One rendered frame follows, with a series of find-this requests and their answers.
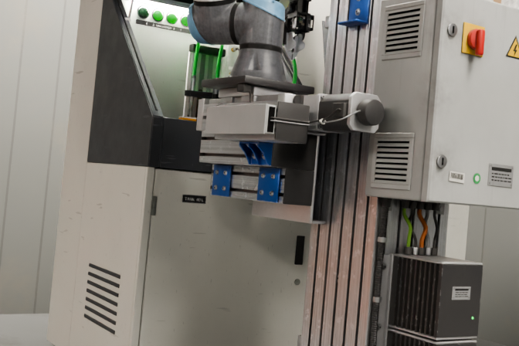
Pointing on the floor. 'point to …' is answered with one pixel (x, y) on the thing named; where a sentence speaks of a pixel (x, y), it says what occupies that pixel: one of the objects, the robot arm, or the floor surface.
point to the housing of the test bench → (75, 164)
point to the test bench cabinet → (112, 255)
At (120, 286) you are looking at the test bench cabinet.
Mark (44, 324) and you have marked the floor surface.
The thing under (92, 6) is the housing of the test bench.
